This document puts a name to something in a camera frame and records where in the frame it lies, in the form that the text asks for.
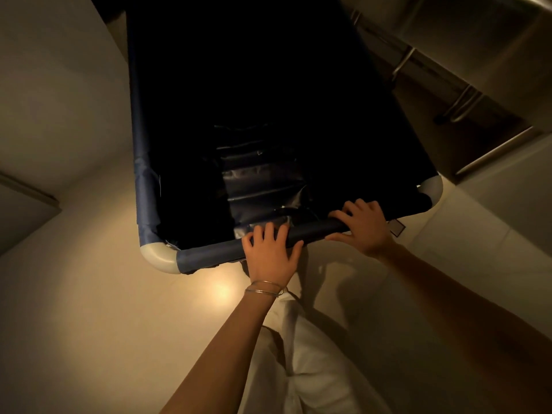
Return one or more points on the person's right hand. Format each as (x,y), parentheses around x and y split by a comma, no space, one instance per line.
(371,232)

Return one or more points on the person's left hand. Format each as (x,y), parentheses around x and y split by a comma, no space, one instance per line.
(269,262)

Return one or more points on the person's left thumb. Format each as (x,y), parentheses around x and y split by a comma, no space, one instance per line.
(295,252)

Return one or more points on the person's left middle finger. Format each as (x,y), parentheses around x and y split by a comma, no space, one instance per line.
(270,235)

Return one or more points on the person's right little finger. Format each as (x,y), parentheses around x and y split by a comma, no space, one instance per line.
(377,210)

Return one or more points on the person's right thumb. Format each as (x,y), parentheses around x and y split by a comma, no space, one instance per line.
(338,237)

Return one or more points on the person's right middle finger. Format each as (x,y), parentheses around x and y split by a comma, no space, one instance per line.
(351,208)

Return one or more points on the person's left little finger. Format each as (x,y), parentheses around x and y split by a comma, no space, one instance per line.
(248,247)

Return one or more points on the dark blue fabric laundry cart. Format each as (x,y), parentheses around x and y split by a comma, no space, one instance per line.
(276,103)

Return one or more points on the person's right forearm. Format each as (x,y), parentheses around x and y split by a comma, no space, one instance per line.
(465,314)

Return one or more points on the person's left forearm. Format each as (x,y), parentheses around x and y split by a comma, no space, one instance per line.
(220,357)

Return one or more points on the white cart tag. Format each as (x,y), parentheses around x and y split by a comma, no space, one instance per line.
(396,228)

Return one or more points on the person's white garment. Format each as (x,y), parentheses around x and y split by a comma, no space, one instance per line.
(310,370)

